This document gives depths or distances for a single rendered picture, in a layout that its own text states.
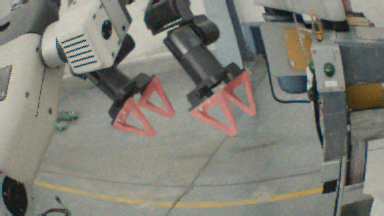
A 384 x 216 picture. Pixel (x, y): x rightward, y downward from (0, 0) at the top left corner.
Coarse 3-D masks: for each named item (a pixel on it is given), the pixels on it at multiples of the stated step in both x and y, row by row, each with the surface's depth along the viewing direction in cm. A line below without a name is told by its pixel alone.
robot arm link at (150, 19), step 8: (152, 0) 88; (160, 0) 89; (168, 0) 84; (152, 8) 86; (160, 8) 84; (168, 8) 83; (144, 16) 87; (152, 16) 86; (160, 16) 85; (168, 16) 85; (176, 16) 84; (152, 24) 87; (160, 24) 87
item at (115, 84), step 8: (112, 72) 92; (120, 72) 93; (104, 80) 92; (112, 80) 91; (120, 80) 92; (128, 80) 93; (104, 88) 92; (112, 88) 91; (120, 88) 91; (128, 88) 91; (112, 96) 92; (120, 96) 89; (128, 96) 93; (112, 104) 90; (112, 112) 91
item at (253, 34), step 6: (246, 24) 128; (252, 24) 128; (258, 24) 127; (246, 30) 131; (252, 30) 125; (258, 30) 126; (246, 36) 134; (252, 36) 126; (258, 36) 126; (252, 42) 128; (258, 42) 127; (252, 48) 131; (258, 48) 127; (264, 48) 127; (258, 54) 128; (264, 54) 132
